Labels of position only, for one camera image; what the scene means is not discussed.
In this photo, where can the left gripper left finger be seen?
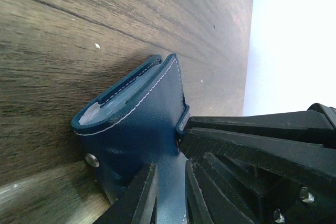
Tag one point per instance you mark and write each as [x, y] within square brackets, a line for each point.
[138, 204]

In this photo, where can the blue leather card holder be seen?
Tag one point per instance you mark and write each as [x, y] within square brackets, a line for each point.
[137, 121]

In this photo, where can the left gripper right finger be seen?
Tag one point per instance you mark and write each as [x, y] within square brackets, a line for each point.
[196, 208]

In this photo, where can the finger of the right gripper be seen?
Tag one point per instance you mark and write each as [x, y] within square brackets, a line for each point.
[248, 178]
[315, 125]

